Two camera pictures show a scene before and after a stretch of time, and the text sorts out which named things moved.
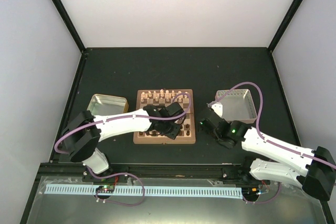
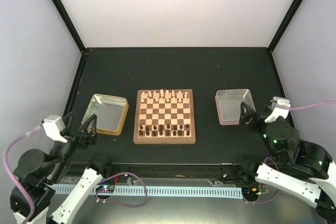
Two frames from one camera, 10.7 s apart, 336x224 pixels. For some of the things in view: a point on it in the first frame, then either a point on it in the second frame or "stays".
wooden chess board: [165, 97] stays
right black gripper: [202, 128] -> [250, 114]
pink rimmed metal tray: [238, 105] stays
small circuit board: [105, 189] stays
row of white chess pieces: [167, 95] stays
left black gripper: [173, 134] -> [84, 141]
